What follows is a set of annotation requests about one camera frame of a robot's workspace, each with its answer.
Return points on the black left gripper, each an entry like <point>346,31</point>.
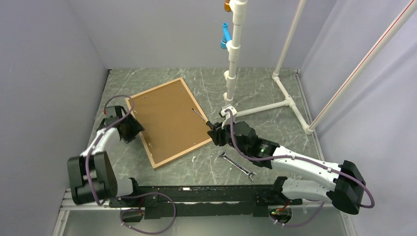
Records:
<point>136,128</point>

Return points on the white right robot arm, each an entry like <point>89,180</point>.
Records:
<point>342,185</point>

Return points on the wooden picture frame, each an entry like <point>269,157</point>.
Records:
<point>172,129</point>

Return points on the white PVC pipe stand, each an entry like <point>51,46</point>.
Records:
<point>331,40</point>

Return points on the black yellow screwdriver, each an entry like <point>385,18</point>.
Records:
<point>200,115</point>

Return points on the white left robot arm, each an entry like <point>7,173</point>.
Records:
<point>91,175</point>

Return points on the blue pipe fitting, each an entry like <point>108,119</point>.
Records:
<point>226,36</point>

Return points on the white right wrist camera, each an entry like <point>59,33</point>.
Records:
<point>228,113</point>

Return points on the orange pipe fitting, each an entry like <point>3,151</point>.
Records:
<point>227,7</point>

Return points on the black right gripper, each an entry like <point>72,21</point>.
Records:
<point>218,132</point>

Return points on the silver open-end wrench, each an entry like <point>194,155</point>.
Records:
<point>249,174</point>

